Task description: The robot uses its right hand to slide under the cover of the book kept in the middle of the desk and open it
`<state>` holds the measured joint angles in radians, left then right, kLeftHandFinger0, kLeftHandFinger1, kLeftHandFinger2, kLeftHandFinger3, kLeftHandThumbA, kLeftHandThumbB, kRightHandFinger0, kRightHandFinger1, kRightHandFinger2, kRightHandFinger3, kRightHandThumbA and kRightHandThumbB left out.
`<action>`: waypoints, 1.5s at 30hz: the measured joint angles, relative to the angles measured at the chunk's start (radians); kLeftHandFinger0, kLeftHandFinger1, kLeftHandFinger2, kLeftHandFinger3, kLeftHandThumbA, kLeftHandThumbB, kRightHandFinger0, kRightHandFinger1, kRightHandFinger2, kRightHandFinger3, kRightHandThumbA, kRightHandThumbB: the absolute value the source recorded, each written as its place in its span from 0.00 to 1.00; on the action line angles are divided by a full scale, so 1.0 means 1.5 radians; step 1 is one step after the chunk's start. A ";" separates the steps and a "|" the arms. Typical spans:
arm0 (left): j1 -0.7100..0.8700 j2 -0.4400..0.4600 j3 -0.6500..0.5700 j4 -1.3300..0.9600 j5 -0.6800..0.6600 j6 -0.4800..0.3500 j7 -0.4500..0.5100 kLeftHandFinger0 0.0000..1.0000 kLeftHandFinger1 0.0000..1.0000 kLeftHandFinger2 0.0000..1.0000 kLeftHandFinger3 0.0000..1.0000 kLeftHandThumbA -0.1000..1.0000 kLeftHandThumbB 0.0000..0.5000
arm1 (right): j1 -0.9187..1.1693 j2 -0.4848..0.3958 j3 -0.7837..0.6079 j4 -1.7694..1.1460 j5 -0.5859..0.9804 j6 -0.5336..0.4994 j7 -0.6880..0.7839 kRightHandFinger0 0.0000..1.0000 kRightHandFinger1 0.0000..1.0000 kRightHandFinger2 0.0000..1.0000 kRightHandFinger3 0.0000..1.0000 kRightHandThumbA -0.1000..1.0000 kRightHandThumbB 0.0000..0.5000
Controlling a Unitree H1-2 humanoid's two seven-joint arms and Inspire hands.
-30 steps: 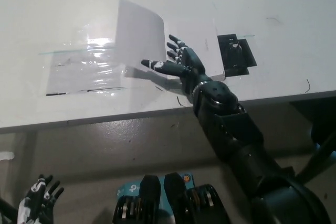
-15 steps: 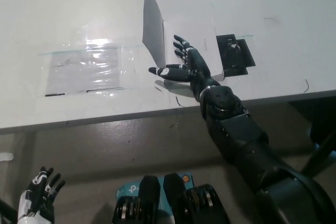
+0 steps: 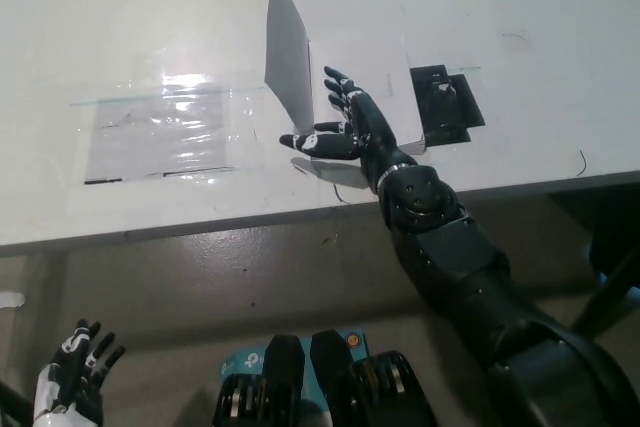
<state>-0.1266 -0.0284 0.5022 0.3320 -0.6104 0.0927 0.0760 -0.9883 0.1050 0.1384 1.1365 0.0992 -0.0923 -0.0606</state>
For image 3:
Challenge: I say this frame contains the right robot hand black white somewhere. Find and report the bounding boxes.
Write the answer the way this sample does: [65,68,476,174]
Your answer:
[279,65,419,188]

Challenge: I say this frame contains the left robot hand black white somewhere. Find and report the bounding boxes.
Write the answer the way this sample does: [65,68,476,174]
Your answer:
[31,317,127,427]

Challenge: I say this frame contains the white grey paperback book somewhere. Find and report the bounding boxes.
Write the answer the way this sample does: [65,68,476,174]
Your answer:
[263,0,427,158]

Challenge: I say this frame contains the black flat plastic part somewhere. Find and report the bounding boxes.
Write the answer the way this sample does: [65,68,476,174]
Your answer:
[408,63,487,148]

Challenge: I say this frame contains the clear plastic sleeve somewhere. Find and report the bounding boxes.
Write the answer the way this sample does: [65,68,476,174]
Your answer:
[68,59,484,189]

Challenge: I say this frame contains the clear plastic zip bag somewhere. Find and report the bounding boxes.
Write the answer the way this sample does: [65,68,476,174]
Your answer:
[83,88,237,185]

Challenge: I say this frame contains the black desk leg frame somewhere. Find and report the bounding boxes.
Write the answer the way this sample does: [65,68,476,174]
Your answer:
[546,190,640,342]

